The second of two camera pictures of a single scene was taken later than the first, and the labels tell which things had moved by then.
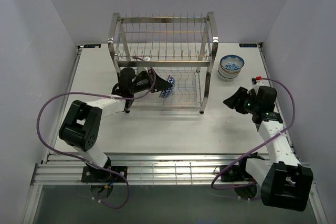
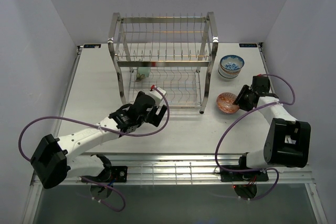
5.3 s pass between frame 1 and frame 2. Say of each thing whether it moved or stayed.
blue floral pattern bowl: stayed
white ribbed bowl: stayed
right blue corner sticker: stayed
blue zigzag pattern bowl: moved
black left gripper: moved
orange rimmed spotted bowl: stayed
